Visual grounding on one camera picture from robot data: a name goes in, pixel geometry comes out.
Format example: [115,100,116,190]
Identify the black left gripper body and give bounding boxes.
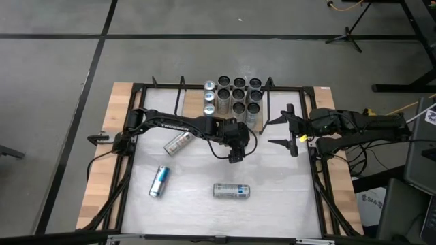
[217,117,252,150]

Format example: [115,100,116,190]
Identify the dark grey box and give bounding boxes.
[376,177,436,245]

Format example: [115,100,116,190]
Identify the black tripod stand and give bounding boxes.
[324,1,374,54]

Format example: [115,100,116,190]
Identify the white cable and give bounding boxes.
[350,103,436,150]

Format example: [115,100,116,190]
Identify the wooden shelf board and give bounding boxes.
[183,88,264,132]

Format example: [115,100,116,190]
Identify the black furniture foot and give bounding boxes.
[0,144,26,159]

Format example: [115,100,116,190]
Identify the yellow cable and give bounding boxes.
[326,0,365,12]
[362,94,436,116]

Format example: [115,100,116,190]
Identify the dark grey equipment case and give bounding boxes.
[403,97,436,197]

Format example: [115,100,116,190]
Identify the black cable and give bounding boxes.
[347,137,436,178]

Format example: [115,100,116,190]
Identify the black desk leg beam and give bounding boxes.
[352,165,408,194]

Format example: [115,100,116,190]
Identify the black desk frame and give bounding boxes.
[340,0,436,93]

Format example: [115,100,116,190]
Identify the white Celsius can palm print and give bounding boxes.
[213,182,251,199]

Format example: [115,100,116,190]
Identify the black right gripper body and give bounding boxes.
[288,108,343,137]

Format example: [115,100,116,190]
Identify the white printed box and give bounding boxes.
[356,186,388,228]

